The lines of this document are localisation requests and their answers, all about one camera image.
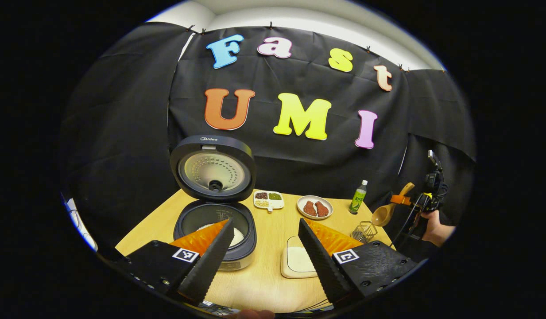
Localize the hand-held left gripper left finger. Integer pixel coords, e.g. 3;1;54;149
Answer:
116;218;235;306

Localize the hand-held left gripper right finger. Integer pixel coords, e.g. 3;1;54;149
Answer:
298;218;418;307

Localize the wooden spoon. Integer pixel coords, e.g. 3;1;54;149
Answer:
372;182;415;227

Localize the wire mesh chopstick holder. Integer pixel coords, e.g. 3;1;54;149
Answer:
350;221;378;244

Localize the dark grey rice cooker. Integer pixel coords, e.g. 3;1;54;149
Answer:
170;135;257;272

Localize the green drink bottle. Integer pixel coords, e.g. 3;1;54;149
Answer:
349;180;368;214

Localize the round beige plate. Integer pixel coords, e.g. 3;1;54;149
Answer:
297;195;333;220

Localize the white divided condiment dish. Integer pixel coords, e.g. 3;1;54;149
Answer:
253;191;285;213

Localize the black backdrop cloth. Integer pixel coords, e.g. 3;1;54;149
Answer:
60;22;477;251

